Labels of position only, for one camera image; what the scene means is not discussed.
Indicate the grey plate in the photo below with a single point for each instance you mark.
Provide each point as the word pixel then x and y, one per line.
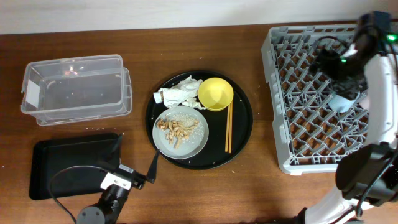
pixel 188 148

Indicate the blue cup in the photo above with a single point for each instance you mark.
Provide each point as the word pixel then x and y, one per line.
pixel 341 104

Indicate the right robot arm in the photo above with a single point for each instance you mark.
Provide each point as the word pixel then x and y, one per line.
pixel 366 178

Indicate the round black serving tray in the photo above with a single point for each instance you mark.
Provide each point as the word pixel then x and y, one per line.
pixel 213 154

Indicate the black rectangular tray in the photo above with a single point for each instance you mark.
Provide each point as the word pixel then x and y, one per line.
pixel 52 156

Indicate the left wooden chopstick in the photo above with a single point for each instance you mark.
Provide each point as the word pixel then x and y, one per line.
pixel 227 129

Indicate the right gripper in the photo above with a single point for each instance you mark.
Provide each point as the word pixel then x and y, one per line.
pixel 346 88

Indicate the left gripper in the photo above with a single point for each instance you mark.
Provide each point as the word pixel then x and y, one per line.
pixel 138 181

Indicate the pink cup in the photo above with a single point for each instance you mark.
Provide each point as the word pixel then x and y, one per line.
pixel 364 101

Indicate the yellow bowl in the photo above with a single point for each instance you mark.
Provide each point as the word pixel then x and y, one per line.
pixel 215 94

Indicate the white tissue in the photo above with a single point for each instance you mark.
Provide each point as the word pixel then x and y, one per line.
pixel 184 93

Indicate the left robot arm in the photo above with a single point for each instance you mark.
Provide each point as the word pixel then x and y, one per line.
pixel 110 204

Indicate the small bottle with white cap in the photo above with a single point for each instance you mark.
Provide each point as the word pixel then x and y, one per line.
pixel 158 97

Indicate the grey dishwasher rack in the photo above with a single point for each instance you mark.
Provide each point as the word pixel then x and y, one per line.
pixel 310 137

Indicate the food scraps on plate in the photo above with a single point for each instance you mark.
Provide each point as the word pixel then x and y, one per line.
pixel 176 131

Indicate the clear plastic bin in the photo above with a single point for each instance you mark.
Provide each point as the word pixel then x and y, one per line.
pixel 71 90

